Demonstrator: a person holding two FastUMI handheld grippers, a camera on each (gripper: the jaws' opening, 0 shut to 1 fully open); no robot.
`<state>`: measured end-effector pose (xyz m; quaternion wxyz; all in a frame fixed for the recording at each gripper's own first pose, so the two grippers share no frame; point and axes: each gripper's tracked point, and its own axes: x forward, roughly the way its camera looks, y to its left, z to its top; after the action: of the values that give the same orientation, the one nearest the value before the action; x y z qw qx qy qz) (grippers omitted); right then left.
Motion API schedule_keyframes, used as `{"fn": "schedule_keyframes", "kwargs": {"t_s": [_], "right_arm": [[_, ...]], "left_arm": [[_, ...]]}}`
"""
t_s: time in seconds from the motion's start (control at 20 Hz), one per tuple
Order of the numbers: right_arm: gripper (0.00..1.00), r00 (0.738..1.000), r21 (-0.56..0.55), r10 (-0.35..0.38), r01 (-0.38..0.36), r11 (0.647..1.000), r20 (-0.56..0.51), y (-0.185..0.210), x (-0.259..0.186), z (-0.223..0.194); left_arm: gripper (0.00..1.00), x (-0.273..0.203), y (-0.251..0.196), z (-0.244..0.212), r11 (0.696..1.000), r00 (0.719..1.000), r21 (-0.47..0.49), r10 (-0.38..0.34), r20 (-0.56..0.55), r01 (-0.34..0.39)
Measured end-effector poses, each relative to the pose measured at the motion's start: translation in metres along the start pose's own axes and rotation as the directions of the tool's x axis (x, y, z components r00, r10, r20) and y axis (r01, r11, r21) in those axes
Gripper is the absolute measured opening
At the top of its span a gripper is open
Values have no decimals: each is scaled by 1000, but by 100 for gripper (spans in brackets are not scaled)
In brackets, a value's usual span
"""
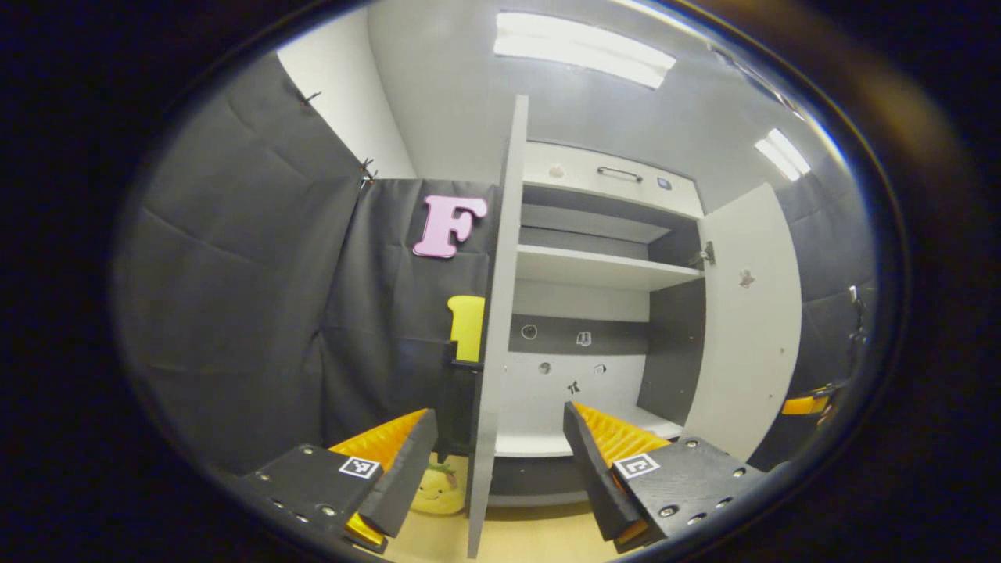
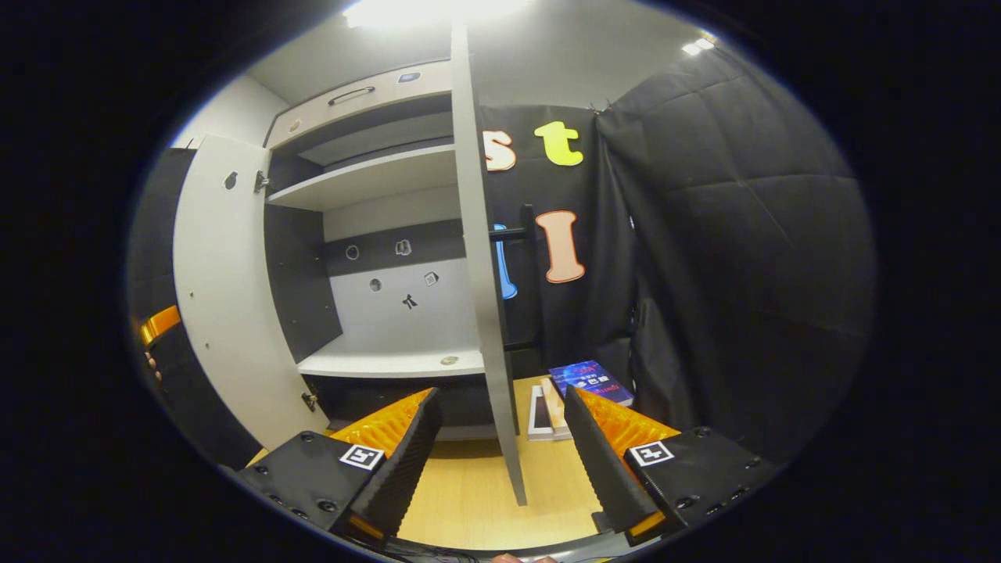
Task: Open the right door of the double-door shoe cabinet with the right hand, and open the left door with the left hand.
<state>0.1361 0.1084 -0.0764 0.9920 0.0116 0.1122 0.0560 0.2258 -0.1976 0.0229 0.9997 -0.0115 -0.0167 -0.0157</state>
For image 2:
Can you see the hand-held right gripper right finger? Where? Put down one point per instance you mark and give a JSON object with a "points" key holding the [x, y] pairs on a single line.
{"points": [[602, 469]]}

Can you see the white cabinet drawer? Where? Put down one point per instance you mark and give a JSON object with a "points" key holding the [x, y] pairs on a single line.
{"points": [[407, 98]]}

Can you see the white double-door shoe cabinet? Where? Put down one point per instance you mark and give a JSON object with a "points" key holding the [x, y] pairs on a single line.
{"points": [[391, 313]]}

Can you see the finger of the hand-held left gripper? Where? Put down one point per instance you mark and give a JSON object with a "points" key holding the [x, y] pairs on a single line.
{"points": [[160, 323]]}

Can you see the blue book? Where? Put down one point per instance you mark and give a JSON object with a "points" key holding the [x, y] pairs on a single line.
{"points": [[594, 379]]}

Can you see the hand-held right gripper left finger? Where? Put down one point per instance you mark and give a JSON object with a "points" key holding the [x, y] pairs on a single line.
{"points": [[403, 477]]}

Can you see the black backdrop cloth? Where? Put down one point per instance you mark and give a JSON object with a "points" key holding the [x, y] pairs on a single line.
{"points": [[743, 274]]}

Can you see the cream book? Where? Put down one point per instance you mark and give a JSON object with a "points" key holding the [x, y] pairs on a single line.
{"points": [[557, 410]]}

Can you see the white book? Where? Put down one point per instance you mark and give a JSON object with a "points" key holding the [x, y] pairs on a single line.
{"points": [[536, 414]]}

